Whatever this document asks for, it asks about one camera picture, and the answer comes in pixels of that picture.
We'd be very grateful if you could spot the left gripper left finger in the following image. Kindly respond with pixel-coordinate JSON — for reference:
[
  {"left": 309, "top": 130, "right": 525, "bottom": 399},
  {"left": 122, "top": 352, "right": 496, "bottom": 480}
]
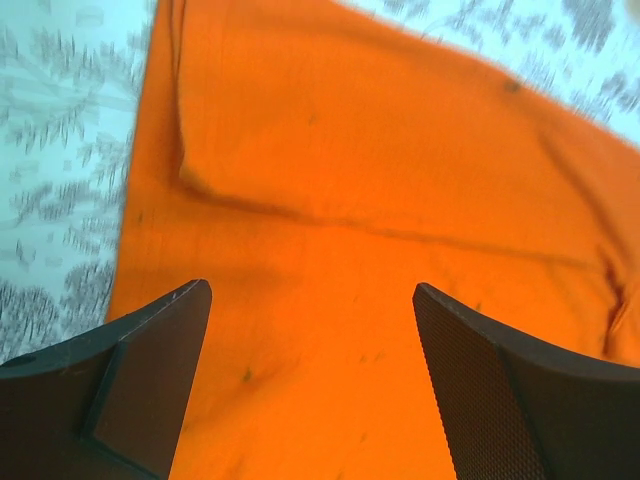
[{"left": 1, "top": 280, "right": 212, "bottom": 479}]

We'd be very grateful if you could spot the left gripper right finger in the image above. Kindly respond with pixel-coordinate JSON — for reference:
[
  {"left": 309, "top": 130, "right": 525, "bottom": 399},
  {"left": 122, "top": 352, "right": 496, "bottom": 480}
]
[{"left": 413, "top": 284, "right": 639, "bottom": 480}]

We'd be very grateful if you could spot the orange t shirt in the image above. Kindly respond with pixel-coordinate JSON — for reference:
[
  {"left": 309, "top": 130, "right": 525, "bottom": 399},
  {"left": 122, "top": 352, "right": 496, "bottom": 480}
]
[{"left": 110, "top": 1, "right": 639, "bottom": 479}]

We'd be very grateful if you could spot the floral patterned table mat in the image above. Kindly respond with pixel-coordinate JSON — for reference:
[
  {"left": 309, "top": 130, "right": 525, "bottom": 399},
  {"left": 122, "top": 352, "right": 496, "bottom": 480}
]
[{"left": 1, "top": 1, "right": 639, "bottom": 360}]

